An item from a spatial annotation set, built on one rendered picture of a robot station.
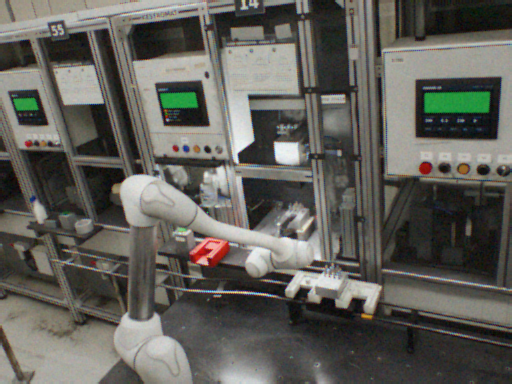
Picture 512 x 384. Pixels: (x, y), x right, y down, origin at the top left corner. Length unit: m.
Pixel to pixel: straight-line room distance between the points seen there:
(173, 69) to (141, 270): 0.86
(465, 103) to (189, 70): 1.07
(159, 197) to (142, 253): 0.30
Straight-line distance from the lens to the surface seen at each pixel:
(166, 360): 1.71
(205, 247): 2.22
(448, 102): 1.63
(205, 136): 2.05
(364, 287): 1.97
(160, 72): 2.10
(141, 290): 1.79
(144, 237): 1.71
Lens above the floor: 2.06
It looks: 23 degrees down
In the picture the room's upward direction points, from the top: 9 degrees counter-clockwise
